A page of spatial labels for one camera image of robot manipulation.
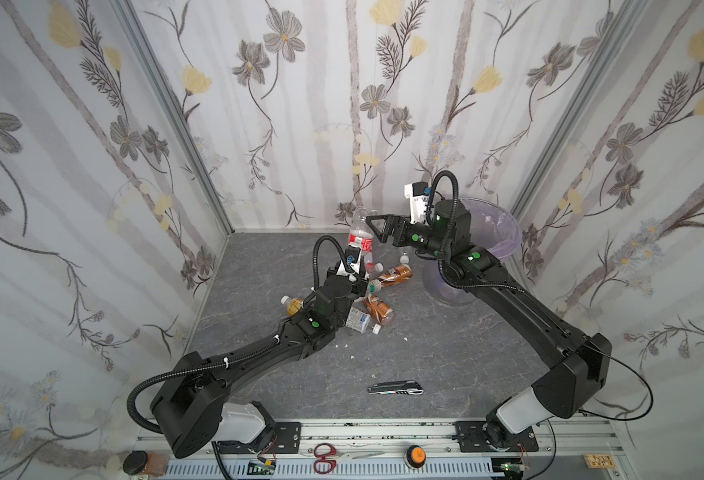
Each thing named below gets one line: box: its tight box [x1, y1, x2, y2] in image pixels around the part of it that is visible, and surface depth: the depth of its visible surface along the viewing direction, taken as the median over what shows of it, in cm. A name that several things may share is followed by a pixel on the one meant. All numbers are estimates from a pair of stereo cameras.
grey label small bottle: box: [345, 307, 381, 335], surface depth 92 cm
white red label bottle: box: [348, 206, 374, 277], surface depth 71 cm
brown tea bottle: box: [378, 264, 413, 287], surface depth 103 cm
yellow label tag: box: [583, 453, 616, 469], surface depth 72 cm
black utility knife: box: [367, 380, 424, 395], surface depth 84 cm
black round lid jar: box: [123, 450, 148, 475], surface depth 64 cm
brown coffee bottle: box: [364, 293, 394, 325], surface depth 95 cm
